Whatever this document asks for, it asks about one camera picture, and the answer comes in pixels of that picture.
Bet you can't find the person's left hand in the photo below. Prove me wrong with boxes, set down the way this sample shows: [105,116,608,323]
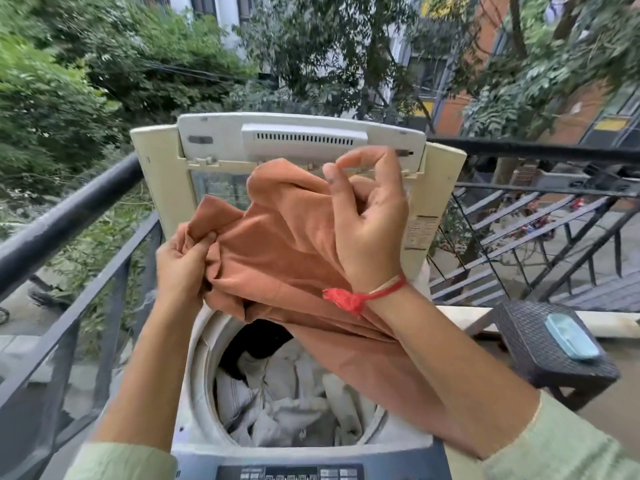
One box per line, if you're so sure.
[156,224,219,315]

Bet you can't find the person's right hand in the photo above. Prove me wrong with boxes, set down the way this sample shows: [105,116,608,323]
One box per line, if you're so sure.
[322,146,411,295]

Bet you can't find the orange cloth garment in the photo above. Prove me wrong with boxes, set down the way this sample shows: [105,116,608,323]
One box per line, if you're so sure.
[182,157,481,458]

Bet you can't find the person's left forearm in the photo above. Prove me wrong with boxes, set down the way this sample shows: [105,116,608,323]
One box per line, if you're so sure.
[92,290,206,453]

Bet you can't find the person's right forearm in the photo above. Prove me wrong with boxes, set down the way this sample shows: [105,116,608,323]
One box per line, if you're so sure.
[359,285,542,459]

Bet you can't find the cream washing machine lid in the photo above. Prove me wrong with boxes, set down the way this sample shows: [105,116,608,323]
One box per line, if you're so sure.
[130,112,468,281]

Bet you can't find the black metal railing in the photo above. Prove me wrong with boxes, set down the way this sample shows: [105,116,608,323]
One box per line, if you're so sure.
[0,152,164,480]
[427,137,640,315]

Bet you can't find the green leafy tree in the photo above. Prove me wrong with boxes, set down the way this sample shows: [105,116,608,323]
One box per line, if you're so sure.
[235,0,431,123]
[0,0,261,245]
[457,0,640,143]

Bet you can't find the white laundry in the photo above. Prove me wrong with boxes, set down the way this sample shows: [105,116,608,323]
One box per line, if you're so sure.
[215,339,382,448]

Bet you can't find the white top-load washing machine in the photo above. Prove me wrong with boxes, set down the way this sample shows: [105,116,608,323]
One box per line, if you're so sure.
[170,260,453,480]

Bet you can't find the white building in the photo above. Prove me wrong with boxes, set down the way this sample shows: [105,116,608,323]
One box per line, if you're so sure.
[140,0,266,55]

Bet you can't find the light green shirt sleeve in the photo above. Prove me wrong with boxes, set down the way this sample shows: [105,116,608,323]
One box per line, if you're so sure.
[481,392,640,480]
[65,442,179,480]

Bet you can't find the black wicker stool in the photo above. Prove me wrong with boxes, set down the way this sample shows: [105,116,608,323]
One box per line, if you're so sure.
[494,300,622,411]

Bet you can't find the orange brick building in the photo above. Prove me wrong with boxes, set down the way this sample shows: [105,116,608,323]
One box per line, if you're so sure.
[415,0,640,148]

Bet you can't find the light blue case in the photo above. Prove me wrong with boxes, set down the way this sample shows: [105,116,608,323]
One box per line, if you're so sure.
[544,313,601,362]

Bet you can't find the red thread wrist bracelet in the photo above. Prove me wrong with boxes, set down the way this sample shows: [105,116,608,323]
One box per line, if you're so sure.
[322,275,408,316]

